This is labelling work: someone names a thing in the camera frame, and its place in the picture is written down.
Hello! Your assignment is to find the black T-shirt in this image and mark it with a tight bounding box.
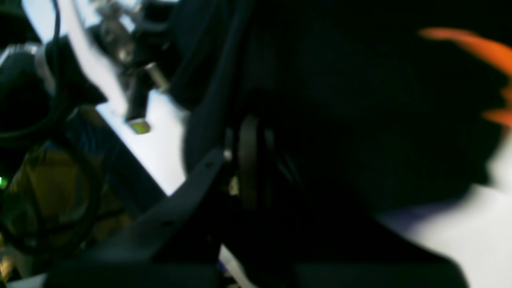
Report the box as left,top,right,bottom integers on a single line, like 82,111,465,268
168,0,512,264

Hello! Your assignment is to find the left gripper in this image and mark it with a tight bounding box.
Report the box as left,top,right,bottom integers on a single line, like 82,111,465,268
91,0,177,134

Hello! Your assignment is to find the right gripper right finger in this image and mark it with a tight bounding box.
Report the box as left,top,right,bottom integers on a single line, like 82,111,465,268
262,128,470,288

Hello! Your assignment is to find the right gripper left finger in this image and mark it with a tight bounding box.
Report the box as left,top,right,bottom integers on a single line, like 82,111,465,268
42,116,258,288

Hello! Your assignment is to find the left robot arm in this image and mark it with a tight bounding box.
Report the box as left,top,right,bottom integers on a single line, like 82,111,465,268
1,0,178,147

